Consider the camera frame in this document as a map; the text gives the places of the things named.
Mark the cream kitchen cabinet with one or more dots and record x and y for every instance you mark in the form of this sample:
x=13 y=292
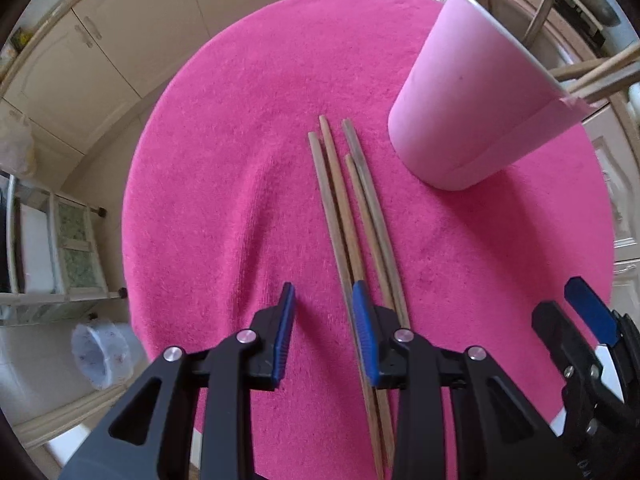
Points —
x=622 y=185
x=150 y=25

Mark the translucent plastic bag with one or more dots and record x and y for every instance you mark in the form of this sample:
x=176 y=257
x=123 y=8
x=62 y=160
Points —
x=15 y=145

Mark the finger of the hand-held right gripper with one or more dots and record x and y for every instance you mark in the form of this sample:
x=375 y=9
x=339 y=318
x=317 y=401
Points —
x=590 y=310
x=565 y=340

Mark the wooden chopstick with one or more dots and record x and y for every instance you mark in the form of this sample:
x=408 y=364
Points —
x=341 y=195
x=369 y=230
x=381 y=232
x=328 y=200

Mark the pink cup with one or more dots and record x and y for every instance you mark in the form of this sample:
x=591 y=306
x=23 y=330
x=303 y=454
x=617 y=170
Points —
x=475 y=100

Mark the white storage rack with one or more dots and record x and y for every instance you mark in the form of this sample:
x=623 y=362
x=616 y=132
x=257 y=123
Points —
x=75 y=245

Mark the dark kitchen appliance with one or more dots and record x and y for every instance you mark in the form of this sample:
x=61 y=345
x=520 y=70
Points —
x=590 y=5

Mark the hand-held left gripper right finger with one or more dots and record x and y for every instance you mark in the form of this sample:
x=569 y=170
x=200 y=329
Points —
x=362 y=330

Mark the pink terry cloth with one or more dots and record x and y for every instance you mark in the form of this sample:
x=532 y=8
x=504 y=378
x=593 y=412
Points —
x=225 y=185

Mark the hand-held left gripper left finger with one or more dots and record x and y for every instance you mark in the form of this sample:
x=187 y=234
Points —
x=285 y=330

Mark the bunch of wooden chopsticks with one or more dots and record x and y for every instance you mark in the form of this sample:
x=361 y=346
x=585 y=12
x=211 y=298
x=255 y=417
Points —
x=600 y=67

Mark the white patterned plastic bin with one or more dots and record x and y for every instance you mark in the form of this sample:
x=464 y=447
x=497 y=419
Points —
x=102 y=355

